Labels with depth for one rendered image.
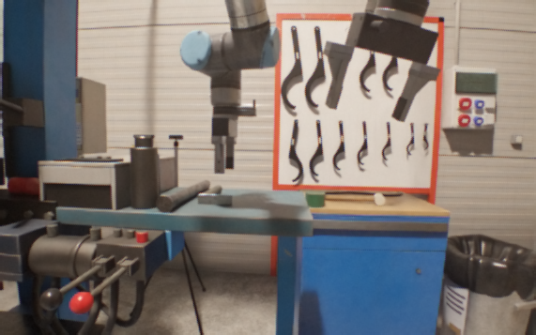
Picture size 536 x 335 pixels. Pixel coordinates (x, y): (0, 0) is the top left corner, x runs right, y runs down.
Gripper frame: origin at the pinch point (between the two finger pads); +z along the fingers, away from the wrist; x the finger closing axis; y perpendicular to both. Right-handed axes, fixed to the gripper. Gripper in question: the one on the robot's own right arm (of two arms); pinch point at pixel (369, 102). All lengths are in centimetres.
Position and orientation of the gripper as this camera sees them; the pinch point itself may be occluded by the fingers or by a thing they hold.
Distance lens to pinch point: 51.6
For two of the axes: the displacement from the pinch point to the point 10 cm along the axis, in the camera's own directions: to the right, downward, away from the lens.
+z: -1.9, 8.7, 4.6
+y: 1.0, 4.8, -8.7
